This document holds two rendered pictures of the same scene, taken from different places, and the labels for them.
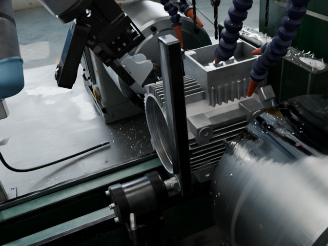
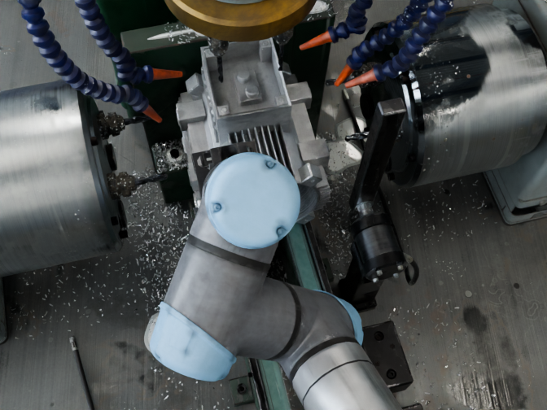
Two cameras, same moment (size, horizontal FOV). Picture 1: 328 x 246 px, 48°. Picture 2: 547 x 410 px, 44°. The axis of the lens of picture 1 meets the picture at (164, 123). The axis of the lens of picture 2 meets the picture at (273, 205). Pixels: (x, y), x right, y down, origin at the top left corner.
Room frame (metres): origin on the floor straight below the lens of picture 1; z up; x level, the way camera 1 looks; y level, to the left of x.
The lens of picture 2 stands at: (0.55, 0.43, 1.87)
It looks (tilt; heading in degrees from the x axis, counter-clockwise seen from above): 64 degrees down; 271
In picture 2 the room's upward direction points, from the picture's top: 4 degrees clockwise
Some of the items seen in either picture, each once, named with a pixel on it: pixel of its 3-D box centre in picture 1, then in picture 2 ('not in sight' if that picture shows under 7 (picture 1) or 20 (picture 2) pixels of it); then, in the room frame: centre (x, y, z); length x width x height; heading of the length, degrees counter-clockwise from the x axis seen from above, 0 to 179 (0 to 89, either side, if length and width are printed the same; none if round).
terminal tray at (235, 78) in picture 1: (224, 71); (245, 91); (0.61, -0.12, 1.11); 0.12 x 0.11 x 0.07; 107
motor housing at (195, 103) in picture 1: (207, 120); (251, 150); (0.60, -0.08, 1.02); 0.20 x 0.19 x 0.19; 107
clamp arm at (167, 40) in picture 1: (176, 124); (374, 163); (0.44, -0.02, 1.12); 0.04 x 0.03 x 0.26; 109
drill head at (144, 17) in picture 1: (148, 50); (1, 185); (0.94, 0.02, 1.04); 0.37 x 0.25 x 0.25; 19
